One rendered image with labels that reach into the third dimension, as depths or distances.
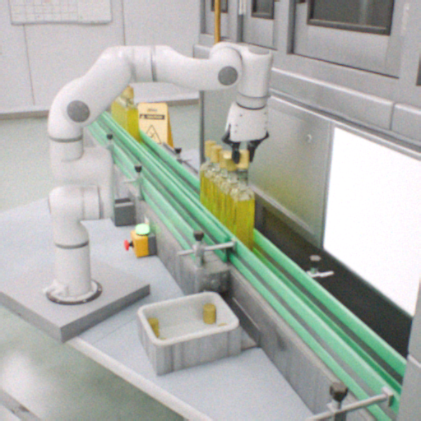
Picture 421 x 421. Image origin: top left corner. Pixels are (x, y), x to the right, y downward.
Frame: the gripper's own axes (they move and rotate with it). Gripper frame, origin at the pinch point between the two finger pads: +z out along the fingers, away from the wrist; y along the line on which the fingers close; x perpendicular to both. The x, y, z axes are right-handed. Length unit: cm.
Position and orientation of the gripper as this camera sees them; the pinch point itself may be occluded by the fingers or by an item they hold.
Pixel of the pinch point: (242, 154)
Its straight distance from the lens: 149.0
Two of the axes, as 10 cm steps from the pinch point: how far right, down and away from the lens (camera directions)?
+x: 3.6, 5.9, -7.3
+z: -0.9, 7.9, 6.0
